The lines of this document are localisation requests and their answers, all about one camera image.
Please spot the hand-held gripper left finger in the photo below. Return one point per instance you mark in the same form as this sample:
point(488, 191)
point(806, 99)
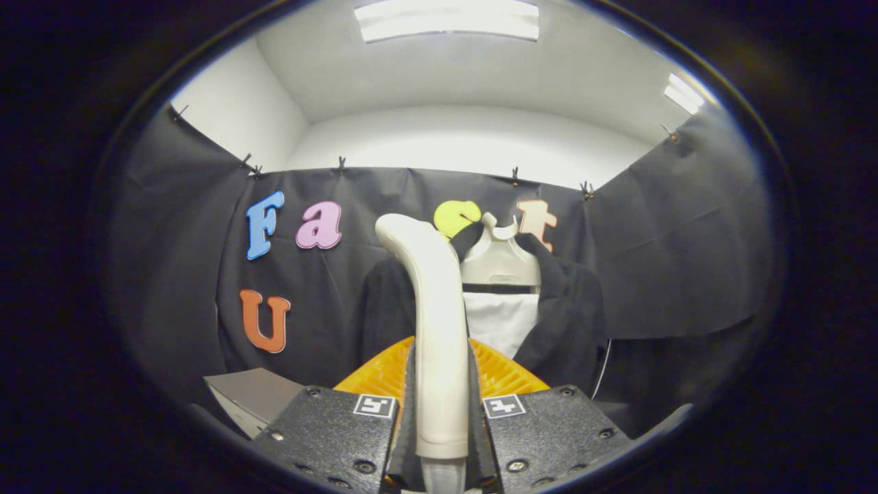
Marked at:
point(329, 439)

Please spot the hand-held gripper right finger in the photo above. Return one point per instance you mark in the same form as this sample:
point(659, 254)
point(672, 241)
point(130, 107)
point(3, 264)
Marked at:
point(555, 439)

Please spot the black suit jacket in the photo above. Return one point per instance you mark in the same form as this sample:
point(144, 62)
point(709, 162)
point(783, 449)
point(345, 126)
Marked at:
point(569, 322)

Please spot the white garment steamer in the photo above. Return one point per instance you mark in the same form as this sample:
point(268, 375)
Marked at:
point(439, 329)

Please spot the white padded garment form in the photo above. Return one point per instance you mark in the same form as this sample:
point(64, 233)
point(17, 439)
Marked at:
point(501, 322)

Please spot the cream plastic hanger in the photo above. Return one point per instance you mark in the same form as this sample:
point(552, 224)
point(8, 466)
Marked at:
point(497, 264)

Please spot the black backdrop cloth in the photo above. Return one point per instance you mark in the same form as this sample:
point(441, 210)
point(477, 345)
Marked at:
point(686, 240)

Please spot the row of black backdrop clips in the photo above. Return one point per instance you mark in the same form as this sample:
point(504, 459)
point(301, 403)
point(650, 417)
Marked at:
point(341, 163)

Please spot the small ceiling light panel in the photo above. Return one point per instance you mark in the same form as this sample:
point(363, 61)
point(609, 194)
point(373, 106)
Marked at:
point(684, 94)

